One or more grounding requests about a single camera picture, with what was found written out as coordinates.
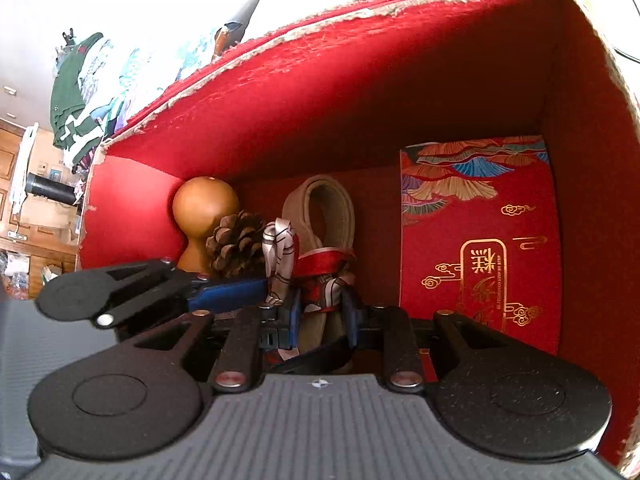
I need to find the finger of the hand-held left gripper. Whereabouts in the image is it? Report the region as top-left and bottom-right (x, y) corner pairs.
(92, 258), (269, 330)

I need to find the red cardboard box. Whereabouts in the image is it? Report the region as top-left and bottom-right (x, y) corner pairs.
(75, 0), (640, 478)

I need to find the orange wooden gourd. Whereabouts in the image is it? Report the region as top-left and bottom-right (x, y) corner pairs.
(172, 176), (241, 276)

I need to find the blue patterned cloth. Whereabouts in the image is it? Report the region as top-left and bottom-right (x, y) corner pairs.
(175, 20), (246, 81)

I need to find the pile of folded clothes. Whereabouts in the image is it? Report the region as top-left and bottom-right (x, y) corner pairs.
(50, 32), (166, 171)

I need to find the black flashlight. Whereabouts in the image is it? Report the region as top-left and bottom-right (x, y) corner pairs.
(26, 172), (81, 206)

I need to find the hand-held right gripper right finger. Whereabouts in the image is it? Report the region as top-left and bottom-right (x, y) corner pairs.
(344, 294), (502, 394)

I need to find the red silver action figure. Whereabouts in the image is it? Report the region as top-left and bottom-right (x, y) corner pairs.
(260, 217), (358, 366)

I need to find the wooden cabinet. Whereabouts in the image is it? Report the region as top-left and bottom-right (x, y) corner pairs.
(0, 117), (86, 301)

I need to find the red patterned gift box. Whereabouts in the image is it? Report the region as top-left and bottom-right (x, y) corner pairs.
(399, 135), (563, 356)

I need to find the white plastic bag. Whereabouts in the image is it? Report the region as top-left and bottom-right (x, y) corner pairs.
(10, 122), (41, 221)

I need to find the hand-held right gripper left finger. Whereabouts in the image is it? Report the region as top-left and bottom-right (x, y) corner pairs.
(134, 302), (302, 394)

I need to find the brown pinecone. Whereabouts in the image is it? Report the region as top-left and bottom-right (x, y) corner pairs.
(205, 211), (268, 280)

